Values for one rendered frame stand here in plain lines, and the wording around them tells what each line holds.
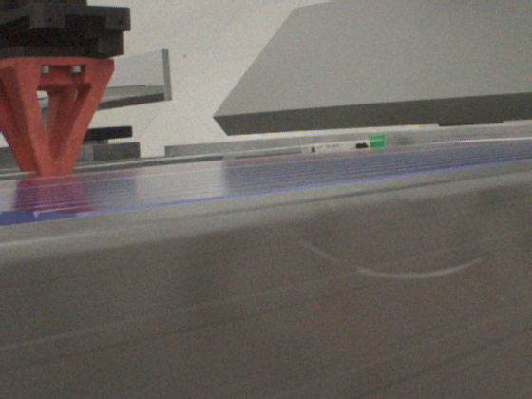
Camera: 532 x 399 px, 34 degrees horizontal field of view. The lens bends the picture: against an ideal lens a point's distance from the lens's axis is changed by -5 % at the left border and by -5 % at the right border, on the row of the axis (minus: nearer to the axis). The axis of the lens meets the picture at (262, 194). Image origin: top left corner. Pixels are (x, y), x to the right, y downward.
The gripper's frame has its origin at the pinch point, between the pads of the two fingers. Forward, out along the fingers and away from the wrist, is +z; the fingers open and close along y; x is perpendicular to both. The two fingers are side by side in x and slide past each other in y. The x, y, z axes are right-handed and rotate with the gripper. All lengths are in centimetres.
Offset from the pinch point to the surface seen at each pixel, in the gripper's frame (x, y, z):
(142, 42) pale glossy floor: 185, -243, -45
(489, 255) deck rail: -13.2, 37.8, 1.2
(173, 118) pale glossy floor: 149, -180, -11
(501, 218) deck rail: -12.8, 37.8, 0.6
